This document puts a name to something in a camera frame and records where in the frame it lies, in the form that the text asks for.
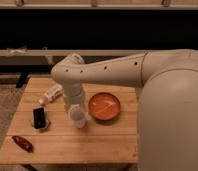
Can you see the white ceramic cup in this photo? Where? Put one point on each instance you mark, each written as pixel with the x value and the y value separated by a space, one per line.
pixel 78 115

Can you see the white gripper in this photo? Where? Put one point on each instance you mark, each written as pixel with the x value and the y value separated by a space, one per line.
pixel 73 94

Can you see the orange ceramic bowl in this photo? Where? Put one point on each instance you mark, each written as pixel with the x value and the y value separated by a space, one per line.
pixel 104 106

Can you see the clear plastic bottle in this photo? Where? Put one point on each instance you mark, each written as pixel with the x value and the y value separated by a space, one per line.
pixel 51 94

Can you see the wooden table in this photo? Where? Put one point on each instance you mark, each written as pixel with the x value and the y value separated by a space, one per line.
pixel 112 142

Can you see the black rectangular box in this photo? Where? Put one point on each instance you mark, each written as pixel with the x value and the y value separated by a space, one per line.
pixel 39 118

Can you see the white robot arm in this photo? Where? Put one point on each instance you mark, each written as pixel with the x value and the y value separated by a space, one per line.
pixel 167 113

